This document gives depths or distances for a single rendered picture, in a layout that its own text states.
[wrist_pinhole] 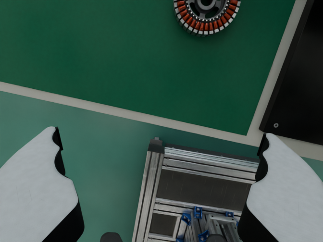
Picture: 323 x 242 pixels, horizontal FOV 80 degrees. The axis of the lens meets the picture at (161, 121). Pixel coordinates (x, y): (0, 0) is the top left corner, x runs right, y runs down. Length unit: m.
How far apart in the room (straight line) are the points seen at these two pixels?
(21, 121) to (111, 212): 0.84
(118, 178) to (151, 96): 1.03
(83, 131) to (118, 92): 0.92
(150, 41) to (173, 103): 0.13
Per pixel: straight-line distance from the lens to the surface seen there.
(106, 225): 1.64
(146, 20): 0.41
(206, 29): 0.37
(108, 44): 0.41
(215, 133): 0.44
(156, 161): 1.04
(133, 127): 1.22
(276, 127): 0.46
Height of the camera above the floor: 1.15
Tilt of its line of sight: 75 degrees down
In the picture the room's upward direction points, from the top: 178 degrees counter-clockwise
